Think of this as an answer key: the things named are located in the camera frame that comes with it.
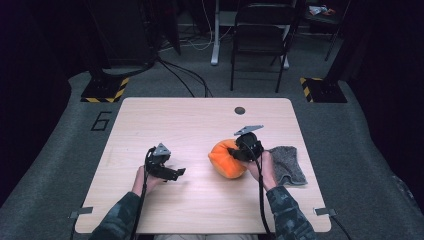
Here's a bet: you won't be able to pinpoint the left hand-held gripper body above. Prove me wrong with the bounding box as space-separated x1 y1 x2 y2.
144 142 178 183

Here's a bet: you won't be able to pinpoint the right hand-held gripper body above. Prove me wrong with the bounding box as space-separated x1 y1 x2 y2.
233 124 265 163

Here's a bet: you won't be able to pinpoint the orange plush toy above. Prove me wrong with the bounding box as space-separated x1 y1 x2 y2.
207 138 249 180

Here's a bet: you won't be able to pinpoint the grey cloth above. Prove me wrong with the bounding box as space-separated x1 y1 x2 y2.
267 145 309 187

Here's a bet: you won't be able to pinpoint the person's left hand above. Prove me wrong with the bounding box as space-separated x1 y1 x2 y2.
131 165 167 198

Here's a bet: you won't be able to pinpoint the person's right hand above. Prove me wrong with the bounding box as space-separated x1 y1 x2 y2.
244 149 278 193

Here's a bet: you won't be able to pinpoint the black striped stand base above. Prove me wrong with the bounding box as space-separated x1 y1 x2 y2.
80 75 130 104
299 77 349 104

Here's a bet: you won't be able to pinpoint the grey tape strip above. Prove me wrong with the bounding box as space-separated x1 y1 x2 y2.
69 206 95 220
313 206 338 217

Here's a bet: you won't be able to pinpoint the black folding chair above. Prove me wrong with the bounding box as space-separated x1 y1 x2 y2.
229 2 302 94

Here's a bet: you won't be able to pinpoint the white desk leg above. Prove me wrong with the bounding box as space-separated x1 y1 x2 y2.
210 0 222 67

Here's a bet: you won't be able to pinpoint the black cabinet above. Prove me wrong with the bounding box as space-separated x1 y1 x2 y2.
84 0 158 68

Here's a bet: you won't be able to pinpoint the orange and white clutter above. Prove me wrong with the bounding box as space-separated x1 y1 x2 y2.
307 4 337 17

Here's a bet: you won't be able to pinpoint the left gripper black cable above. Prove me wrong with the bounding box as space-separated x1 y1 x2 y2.
129 146 158 240

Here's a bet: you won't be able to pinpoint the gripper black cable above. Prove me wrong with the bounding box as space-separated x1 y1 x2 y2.
247 142 274 240
129 146 158 240

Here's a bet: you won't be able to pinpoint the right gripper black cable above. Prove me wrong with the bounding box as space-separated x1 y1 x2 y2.
247 142 274 240

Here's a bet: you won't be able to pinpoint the black floor cables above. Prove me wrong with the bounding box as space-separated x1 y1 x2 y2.
155 56 214 99

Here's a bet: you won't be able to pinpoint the white floor cable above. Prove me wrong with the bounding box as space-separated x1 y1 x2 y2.
184 0 235 52

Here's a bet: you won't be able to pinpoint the thin black table cable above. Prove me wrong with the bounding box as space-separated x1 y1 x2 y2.
329 214 353 240

